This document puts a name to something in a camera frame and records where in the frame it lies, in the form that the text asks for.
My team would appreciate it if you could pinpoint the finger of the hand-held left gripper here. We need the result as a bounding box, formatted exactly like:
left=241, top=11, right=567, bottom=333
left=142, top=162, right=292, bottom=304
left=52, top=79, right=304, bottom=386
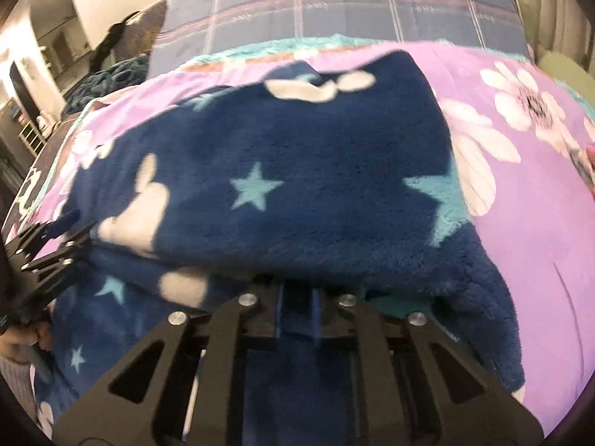
left=20, top=240, right=97, bottom=310
left=4, top=210, right=97, bottom=262

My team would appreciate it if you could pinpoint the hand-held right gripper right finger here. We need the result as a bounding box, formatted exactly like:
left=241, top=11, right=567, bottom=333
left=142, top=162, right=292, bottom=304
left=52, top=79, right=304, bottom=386
left=311, top=287, right=544, bottom=446

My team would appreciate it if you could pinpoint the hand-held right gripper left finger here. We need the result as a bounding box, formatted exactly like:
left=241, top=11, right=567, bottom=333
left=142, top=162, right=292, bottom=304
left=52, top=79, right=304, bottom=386
left=51, top=282, right=284, bottom=446

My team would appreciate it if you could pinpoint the navy star print fleece garment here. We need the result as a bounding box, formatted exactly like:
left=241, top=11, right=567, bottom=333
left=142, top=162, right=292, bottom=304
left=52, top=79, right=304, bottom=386
left=32, top=50, right=527, bottom=446

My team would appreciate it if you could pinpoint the person's left forearm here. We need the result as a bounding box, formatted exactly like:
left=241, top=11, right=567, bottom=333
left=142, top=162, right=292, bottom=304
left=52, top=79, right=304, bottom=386
left=0, top=357, right=41, bottom=424

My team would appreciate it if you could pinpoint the person's left hand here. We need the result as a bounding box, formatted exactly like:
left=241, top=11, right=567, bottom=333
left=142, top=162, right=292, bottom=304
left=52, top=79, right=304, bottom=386
left=0, top=321, right=53, bottom=364

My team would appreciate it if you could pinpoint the white shelf rack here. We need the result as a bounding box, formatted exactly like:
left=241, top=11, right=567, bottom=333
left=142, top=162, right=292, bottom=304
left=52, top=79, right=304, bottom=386
left=19, top=120, right=48, bottom=155

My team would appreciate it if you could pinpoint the teal knit cloth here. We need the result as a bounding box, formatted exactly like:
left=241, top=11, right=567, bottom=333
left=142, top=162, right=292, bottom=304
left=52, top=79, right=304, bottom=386
left=60, top=53, right=150, bottom=118

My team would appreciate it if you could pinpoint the black jacket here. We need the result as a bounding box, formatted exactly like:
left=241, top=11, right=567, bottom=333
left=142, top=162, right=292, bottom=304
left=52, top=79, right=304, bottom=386
left=88, top=12, right=140, bottom=71

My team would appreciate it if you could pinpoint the brown patterned pillow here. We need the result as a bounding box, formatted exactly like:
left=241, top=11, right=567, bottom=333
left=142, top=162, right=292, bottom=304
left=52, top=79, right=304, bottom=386
left=118, top=0, right=169, bottom=59

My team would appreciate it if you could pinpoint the purple floral blanket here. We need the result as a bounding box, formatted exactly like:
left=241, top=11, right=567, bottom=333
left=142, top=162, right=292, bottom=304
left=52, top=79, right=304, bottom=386
left=2, top=39, right=595, bottom=438

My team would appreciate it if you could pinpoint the blue plaid pillow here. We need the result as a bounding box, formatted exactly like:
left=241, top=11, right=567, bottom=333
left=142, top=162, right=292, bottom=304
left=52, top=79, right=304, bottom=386
left=146, top=0, right=531, bottom=78

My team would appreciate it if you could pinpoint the green pillow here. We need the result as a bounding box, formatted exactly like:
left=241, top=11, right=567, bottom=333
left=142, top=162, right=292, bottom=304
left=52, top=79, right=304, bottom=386
left=534, top=49, right=595, bottom=99

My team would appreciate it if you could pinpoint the white curtain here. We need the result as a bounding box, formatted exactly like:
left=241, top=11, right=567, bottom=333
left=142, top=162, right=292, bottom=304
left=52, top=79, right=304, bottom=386
left=502, top=0, right=595, bottom=67

